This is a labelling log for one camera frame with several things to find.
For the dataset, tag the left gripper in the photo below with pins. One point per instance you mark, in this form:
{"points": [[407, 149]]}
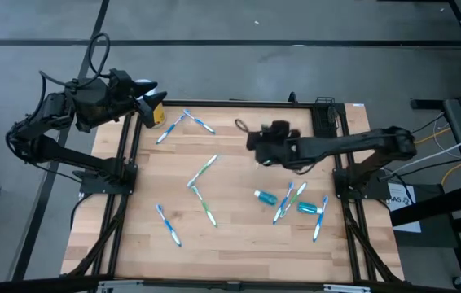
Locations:
{"points": [[122, 95]]}

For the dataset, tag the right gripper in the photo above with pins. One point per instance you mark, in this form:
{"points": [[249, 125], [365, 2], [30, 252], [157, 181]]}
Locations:
{"points": [[269, 140]]}

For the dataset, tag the blue and white toothbrush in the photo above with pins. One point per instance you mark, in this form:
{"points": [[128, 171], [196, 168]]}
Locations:
{"points": [[283, 202], [199, 121], [168, 225], [320, 218], [170, 129]]}

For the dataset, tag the teal toothpaste tube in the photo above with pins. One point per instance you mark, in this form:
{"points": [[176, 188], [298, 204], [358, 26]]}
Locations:
{"points": [[266, 198], [309, 208]]}

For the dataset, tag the green and white toothbrush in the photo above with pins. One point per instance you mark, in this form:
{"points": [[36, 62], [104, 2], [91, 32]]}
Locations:
{"points": [[294, 199], [205, 206], [202, 170]]}

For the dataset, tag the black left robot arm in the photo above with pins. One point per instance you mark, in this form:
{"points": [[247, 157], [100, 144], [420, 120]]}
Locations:
{"points": [[71, 156]]}

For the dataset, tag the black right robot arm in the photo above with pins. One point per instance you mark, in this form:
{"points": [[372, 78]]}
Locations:
{"points": [[356, 142]]}

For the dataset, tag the yellow canister with white lid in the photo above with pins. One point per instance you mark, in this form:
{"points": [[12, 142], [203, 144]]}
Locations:
{"points": [[159, 116]]}

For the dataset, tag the white paper sign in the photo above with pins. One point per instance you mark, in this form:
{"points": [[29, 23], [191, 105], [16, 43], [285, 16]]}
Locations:
{"points": [[401, 199]]}

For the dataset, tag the black arched bracket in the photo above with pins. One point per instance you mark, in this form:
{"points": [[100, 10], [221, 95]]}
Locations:
{"points": [[292, 97]]}

